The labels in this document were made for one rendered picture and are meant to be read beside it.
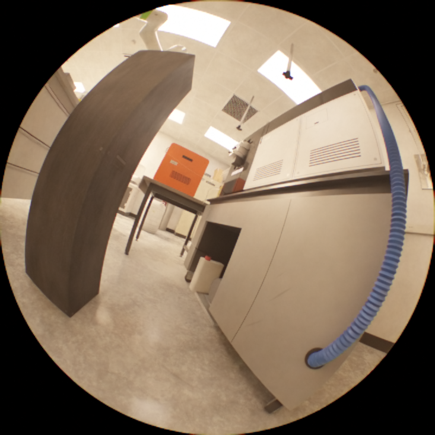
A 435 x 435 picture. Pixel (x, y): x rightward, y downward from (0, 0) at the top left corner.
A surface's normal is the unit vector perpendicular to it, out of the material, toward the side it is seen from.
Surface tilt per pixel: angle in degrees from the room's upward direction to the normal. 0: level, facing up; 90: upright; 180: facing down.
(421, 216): 90
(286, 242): 90
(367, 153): 90
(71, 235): 90
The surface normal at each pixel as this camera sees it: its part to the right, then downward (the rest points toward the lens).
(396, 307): -0.85, -0.37
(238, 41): -0.36, 0.93
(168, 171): 0.38, 0.04
